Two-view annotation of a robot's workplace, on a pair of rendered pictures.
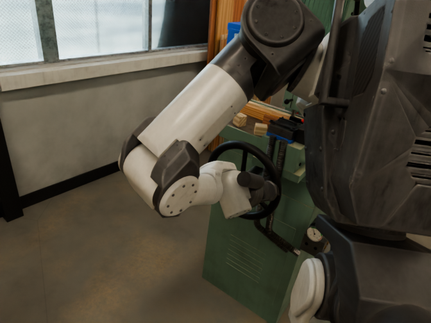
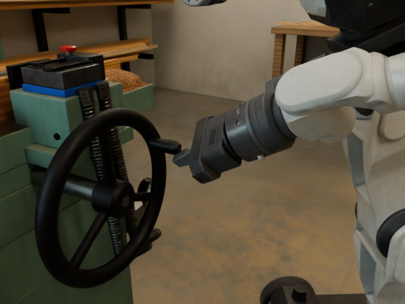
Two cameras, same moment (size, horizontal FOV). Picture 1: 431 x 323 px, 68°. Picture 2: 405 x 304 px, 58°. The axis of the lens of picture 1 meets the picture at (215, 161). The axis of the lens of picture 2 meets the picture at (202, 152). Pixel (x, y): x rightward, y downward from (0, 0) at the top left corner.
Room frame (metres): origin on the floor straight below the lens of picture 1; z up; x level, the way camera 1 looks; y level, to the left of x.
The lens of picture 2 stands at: (0.81, 0.43, 1.12)
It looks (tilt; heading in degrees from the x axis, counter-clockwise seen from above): 24 degrees down; 266
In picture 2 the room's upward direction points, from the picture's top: straight up
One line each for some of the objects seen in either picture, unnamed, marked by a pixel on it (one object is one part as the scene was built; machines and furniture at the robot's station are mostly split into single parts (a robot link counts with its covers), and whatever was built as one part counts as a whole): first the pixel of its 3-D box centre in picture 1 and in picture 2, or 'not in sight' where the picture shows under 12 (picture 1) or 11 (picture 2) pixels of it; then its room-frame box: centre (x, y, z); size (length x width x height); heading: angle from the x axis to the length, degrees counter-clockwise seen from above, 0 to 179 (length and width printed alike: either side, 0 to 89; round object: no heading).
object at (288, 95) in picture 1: (299, 98); not in sight; (1.22, -0.29, 1.03); 0.14 x 0.07 x 0.09; 148
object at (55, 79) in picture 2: (292, 129); (69, 70); (1.00, -0.24, 0.99); 0.13 x 0.11 x 0.06; 58
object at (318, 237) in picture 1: (315, 233); (147, 193); (0.89, -0.39, 0.65); 0.06 x 0.04 x 0.08; 58
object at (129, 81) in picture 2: not in sight; (115, 76); (0.96, -0.50, 0.92); 0.14 x 0.09 x 0.04; 148
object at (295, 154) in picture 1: (286, 147); (71, 110); (1.00, -0.24, 0.91); 0.15 x 0.14 x 0.09; 58
